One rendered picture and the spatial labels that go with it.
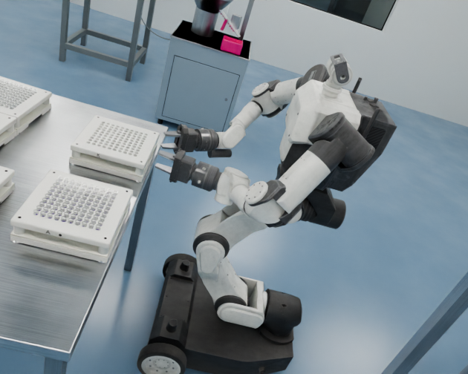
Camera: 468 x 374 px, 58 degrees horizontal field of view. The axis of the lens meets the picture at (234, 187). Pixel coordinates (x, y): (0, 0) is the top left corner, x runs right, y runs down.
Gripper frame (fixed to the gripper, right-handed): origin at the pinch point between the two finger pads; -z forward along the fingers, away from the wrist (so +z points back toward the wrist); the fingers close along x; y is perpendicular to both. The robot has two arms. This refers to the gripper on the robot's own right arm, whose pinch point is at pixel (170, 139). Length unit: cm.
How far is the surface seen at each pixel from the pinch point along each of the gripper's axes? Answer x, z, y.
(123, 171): 4.4, -20.7, -12.2
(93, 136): 0.6, -27.0, 3.5
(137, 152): -0.1, -15.2, -8.1
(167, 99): 67, 78, 168
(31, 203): 0, -51, -31
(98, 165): 4.9, -27.9, -8.1
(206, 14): -1, 101, 181
